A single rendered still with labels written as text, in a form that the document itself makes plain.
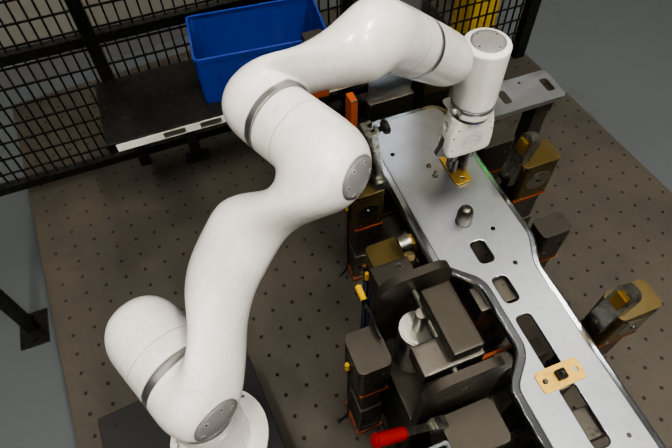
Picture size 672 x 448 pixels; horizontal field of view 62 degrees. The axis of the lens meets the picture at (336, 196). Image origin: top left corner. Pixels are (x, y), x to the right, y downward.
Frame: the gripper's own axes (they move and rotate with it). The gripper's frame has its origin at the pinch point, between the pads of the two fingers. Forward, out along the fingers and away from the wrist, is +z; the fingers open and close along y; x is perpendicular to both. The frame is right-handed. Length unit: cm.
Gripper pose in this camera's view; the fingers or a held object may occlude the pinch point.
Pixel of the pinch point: (457, 160)
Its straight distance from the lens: 122.6
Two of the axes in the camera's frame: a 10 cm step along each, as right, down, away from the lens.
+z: 0.1, 5.9, 8.1
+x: -3.6, -7.5, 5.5
